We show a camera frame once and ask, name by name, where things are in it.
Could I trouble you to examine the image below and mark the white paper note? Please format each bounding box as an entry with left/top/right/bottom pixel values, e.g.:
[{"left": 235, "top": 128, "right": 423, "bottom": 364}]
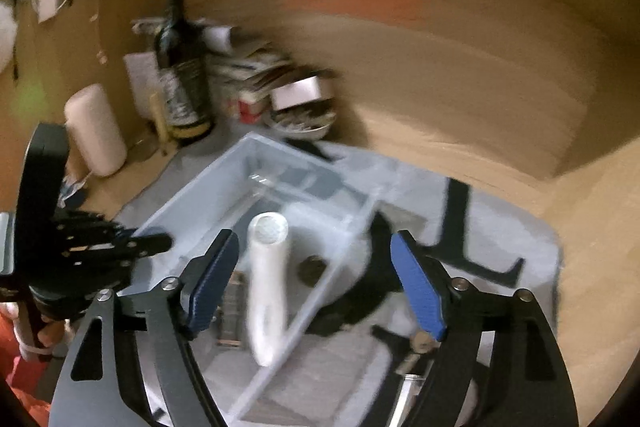
[{"left": 124, "top": 52, "right": 163, "bottom": 118}]

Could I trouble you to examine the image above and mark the silver metal cylinder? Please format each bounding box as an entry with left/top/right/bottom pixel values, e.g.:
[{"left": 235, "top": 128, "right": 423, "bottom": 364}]
[{"left": 387, "top": 332, "right": 437, "bottom": 427}]

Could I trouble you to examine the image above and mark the black yellow rectangular battery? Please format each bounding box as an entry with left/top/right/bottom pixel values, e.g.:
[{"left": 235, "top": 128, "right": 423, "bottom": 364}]
[{"left": 217, "top": 272, "right": 248, "bottom": 348}]

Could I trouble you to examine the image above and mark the white fluffy pouf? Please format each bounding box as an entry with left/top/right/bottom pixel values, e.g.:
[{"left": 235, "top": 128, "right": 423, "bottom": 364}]
[{"left": 0, "top": 2, "right": 21, "bottom": 72}]

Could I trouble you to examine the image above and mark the yellow pen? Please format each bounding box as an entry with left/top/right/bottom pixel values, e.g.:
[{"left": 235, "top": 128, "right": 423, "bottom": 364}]
[{"left": 150, "top": 89, "right": 168, "bottom": 155}]

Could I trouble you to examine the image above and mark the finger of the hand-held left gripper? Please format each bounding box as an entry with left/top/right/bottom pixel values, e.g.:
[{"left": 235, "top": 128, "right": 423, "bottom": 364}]
[{"left": 114, "top": 231, "right": 174, "bottom": 259}]

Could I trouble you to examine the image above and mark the dark wine bottle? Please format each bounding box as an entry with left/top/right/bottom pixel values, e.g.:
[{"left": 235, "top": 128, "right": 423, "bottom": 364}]
[{"left": 152, "top": 0, "right": 216, "bottom": 142}]

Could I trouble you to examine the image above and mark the pale pink cylinder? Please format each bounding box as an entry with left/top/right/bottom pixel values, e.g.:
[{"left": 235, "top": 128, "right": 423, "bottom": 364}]
[{"left": 64, "top": 83, "right": 128, "bottom": 178}]

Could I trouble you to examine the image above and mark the white bowl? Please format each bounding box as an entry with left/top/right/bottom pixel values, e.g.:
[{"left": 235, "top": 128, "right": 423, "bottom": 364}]
[{"left": 270, "top": 104, "right": 337, "bottom": 140}]

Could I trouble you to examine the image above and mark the grey black patterned mat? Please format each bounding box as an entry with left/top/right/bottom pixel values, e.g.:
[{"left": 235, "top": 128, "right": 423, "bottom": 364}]
[{"left": 122, "top": 139, "right": 563, "bottom": 427}]

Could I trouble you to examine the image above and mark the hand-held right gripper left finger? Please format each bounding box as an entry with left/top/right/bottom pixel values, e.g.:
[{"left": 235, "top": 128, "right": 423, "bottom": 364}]
[{"left": 50, "top": 228, "right": 241, "bottom": 427}]

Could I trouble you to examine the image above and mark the small white box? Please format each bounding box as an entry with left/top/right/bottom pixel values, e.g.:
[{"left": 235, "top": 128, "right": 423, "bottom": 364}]
[{"left": 271, "top": 76, "right": 323, "bottom": 110}]

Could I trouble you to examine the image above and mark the small dark round object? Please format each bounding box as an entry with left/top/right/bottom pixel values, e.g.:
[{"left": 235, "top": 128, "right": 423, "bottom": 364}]
[{"left": 297, "top": 256, "right": 328, "bottom": 285}]

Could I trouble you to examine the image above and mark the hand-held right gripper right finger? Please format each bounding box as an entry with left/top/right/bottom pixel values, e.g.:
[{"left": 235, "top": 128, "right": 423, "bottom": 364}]
[{"left": 390, "top": 229, "right": 581, "bottom": 427}]

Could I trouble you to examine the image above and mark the white rolled paper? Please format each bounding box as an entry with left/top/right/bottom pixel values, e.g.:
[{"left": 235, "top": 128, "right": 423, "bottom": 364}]
[{"left": 200, "top": 26, "right": 233, "bottom": 48}]

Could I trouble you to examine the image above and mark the person's left hand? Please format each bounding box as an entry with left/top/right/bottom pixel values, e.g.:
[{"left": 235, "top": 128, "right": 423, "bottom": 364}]
[{"left": 34, "top": 313, "right": 69, "bottom": 352}]

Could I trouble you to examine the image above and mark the stack of books and papers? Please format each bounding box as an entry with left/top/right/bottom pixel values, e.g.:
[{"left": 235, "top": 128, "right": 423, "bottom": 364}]
[{"left": 207, "top": 24, "right": 331, "bottom": 125}]

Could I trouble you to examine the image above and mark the white electric shaver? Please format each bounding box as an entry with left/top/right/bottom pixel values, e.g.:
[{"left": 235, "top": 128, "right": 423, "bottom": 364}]
[{"left": 246, "top": 212, "right": 291, "bottom": 367}]

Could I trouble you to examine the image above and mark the orange clothing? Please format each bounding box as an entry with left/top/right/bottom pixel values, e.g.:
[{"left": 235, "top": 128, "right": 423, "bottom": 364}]
[{"left": 0, "top": 314, "right": 55, "bottom": 427}]

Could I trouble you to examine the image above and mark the clear plastic box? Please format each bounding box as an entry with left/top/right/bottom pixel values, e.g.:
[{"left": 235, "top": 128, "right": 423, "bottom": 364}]
[{"left": 132, "top": 132, "right": 396, "bottom": 427}]

